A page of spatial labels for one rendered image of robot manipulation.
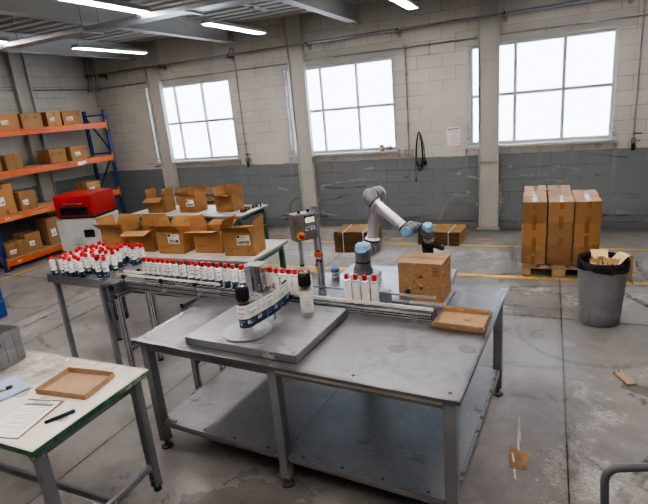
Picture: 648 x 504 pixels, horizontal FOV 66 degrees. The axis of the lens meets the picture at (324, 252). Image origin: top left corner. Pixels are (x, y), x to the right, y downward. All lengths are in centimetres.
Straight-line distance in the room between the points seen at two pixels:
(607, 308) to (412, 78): 499
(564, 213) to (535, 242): 45
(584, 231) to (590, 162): 231
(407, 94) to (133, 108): 584
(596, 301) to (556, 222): 147
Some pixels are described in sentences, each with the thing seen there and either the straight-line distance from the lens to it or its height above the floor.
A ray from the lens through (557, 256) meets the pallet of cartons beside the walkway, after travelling 644.
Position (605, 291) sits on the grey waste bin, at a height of 37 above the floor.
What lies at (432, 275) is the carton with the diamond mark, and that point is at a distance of 335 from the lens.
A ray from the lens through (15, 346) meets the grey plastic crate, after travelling 369.
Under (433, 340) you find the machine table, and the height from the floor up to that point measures 83.
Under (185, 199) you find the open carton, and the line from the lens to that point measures 801.
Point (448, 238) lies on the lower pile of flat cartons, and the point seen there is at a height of 12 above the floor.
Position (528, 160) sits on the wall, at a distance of 848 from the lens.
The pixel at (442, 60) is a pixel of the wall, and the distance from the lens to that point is 856.
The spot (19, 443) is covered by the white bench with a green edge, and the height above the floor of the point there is 80.
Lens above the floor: 216
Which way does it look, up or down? 16 degrees down
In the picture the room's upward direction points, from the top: 5 degrees counter-clockwise
